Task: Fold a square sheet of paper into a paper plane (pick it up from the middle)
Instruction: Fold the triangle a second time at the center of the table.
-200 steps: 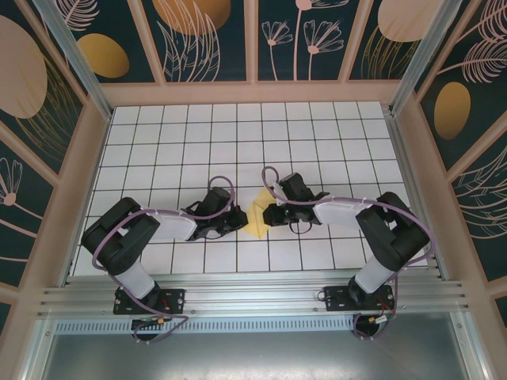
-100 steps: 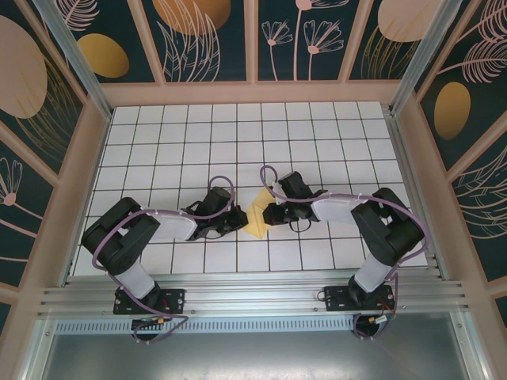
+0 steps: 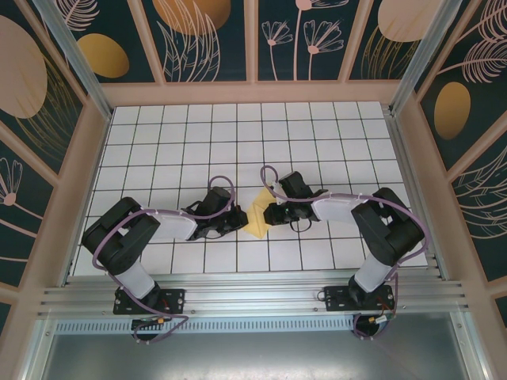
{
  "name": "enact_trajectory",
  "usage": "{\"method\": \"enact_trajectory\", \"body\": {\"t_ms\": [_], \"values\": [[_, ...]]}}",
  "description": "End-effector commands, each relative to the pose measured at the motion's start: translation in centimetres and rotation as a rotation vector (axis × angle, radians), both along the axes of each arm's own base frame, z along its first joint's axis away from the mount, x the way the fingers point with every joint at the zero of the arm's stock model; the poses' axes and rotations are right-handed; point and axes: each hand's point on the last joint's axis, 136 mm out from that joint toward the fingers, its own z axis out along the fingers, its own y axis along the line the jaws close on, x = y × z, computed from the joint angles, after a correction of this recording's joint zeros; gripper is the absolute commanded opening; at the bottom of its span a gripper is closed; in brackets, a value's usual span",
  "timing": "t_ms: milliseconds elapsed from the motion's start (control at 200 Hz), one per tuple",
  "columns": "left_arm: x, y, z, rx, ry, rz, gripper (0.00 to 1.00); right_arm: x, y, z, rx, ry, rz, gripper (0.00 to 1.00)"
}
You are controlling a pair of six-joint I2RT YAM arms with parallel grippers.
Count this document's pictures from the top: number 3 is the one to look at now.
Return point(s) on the aluminium side rail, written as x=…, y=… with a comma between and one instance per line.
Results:
x=412, y=190

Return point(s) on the aluminium corner post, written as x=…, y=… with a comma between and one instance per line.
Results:
x=420, y=51
x=75, y=59

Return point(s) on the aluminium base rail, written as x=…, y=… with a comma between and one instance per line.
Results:
x=253, y=293

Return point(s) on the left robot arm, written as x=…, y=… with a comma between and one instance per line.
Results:
x=119, y=241

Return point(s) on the grey metal sheet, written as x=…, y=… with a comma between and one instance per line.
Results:
x=253, y=356

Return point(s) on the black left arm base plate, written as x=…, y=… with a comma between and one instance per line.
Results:
x=174, y=301

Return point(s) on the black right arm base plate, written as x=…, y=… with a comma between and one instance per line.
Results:
x=336, y=297

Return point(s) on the pale yellow paper sheet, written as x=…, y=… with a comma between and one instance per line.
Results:
x=257, y=231

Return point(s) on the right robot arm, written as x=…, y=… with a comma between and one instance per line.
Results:
x=380, y=229

